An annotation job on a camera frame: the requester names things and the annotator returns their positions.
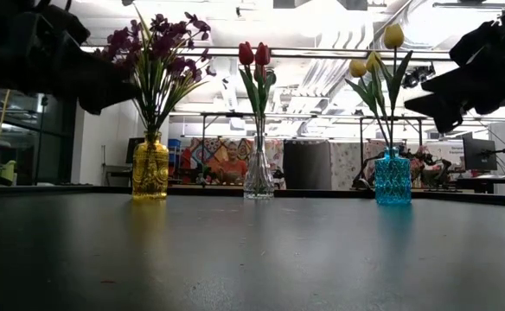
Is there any colourful patchwork quilt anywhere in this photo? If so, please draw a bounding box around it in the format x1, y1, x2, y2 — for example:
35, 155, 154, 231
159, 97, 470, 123
181, 137, 284, 189

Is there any red tulip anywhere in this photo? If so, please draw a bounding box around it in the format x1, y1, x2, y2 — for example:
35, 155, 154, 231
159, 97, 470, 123
238, 41, 262, 139
252, 64, 269, 139
254, 41, 278, 139

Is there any green object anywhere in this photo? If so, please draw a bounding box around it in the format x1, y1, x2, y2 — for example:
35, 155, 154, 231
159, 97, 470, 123
0, 160, 18, 182

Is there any black ceiling spotlight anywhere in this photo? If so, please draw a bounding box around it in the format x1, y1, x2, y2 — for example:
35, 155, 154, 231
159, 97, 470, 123
401, 64, 436, 90

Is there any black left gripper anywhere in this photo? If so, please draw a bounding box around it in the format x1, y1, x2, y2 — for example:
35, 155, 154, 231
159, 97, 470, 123
0, 0, 139, 116

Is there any silver ventilation duct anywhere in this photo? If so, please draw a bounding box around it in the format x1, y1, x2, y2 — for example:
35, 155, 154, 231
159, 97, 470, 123
358, 0, 452, 87

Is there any blue storage bin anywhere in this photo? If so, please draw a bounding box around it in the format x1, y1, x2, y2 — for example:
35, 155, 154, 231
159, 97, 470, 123
168, 138, 182, 179

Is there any black frame stand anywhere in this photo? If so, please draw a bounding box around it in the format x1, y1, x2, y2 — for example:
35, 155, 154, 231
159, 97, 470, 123
200, 112, 266, 187
359, 116, 425, 174

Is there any white patterned cloth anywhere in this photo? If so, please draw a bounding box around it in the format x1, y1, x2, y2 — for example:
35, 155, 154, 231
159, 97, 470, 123
330, 141, 377, 191

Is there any grey bin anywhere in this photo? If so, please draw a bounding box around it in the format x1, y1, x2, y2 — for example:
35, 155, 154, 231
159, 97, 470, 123
103, 163, 133, 187

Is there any black overhead light bar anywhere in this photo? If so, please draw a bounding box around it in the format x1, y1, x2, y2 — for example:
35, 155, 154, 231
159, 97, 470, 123
81, 45, 452, 61

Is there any blue glass vase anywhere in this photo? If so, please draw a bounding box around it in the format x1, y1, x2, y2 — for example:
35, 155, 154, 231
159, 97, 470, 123
374, 146, 412, 206

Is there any clear glass vase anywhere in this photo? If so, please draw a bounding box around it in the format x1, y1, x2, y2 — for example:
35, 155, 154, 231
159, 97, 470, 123
242, 128, 276, 200

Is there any yellow glass vase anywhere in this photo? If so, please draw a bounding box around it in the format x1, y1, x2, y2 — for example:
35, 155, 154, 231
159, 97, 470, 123
131, 130, 170, 200

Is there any black computer monitor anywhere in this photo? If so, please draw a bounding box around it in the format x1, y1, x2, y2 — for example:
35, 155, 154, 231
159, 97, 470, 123
463, 137, 498, 172

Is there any person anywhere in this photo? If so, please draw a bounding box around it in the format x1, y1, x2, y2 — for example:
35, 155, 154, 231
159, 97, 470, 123
219, 141, 250, 185

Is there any dark curtain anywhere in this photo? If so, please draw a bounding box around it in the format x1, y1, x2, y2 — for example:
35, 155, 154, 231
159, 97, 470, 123
283, 140, 332, 191

